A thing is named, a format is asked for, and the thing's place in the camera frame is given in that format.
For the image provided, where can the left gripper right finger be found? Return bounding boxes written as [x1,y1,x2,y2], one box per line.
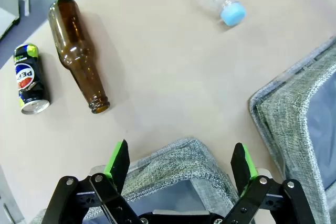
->
[223,142,316,224]

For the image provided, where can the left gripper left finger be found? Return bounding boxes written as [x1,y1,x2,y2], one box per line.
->
[40,138,144,224]

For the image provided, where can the brown glass bottle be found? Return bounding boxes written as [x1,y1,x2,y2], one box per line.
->
[48,0,111,114]

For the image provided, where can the black Pepsi can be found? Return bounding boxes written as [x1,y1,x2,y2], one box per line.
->
[13,42,50,115]

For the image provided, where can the grey fabric basket bottle label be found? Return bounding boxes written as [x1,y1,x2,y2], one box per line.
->
[28,137,238,224]

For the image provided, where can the grey fabric basket plastic label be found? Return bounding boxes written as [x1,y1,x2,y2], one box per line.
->
[248,36,336,224]

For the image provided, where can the white desk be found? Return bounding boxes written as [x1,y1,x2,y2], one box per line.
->
[0,0,31,41]

